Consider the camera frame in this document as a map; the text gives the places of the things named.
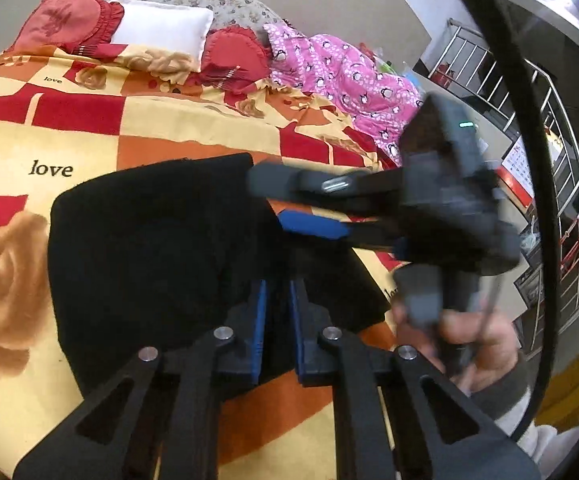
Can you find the black knit pants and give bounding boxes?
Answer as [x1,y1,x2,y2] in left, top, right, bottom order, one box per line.
[47,153,388,394]

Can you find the white sleeve right forearm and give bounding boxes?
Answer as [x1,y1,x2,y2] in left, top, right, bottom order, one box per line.
[471,352,557,464]

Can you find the person right hand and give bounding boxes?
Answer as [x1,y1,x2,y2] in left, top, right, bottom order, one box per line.
[391,297,519,393]

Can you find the pink penguin quilt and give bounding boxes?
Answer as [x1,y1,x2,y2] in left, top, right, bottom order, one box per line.
[264,24,423,165]

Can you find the red white calendar board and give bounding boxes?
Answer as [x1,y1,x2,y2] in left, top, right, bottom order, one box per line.
[497,138,535,209]

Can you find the steel stair railing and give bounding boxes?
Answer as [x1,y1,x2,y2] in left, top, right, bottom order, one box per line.
[429,20,579,356]

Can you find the right red ruffled cushion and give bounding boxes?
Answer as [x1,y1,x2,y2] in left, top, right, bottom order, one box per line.
[199,25,271,94]

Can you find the red ruffled cushion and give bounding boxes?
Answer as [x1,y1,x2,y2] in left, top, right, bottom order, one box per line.
[199,25,271,94]
[7,0,124,52]

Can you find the white pillow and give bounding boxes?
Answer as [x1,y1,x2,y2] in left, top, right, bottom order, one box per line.
[110,0,214,72]

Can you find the left red ruffled cushion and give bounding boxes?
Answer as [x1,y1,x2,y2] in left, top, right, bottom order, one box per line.
[7,0,124,52]

